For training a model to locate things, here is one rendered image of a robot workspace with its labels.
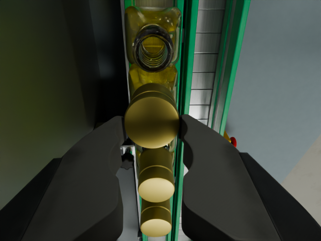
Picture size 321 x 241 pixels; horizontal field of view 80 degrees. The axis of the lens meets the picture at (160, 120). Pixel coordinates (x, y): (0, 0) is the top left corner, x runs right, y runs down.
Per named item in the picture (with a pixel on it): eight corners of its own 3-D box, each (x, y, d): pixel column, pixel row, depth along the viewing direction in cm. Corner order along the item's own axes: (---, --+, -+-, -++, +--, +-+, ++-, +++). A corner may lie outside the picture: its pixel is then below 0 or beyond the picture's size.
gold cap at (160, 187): (139, 145, 20) (135, 177, 16) (172, 145, 20) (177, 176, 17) (140, 170, 22) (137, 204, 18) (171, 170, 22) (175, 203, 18)
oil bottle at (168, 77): (138, 42, 37) (123, 75, 19) (167, 41, 38) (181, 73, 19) (140, 71, 40) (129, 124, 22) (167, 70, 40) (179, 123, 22)
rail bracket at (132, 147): (109, 120, 46) (94, 157, 35) (138, 119, 46) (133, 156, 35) (111, 134, 48) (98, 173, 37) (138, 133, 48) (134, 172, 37)
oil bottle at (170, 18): (137, 6, 34) (119, 5, 16) (168, 7, 35) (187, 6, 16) (138, 40, 37) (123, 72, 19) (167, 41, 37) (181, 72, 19)
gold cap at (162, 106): (129, 82, 15) (119, 95, 11) (175, 82, 15) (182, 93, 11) (132, 125, 16) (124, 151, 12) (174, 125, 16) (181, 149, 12)
